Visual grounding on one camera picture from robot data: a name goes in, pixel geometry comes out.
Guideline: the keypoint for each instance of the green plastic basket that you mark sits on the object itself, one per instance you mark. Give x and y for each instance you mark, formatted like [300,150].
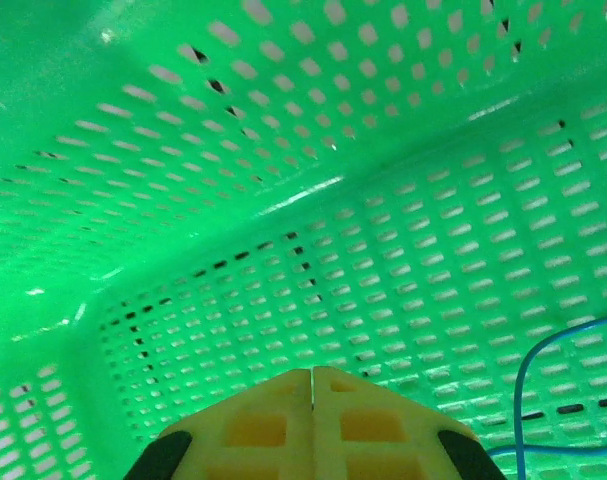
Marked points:
[233,200]

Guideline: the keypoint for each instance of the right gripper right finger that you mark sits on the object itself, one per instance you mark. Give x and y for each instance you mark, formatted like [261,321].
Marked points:
[373,430]

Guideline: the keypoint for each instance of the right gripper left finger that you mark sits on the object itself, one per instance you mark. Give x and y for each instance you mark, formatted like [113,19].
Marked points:
[253,430]

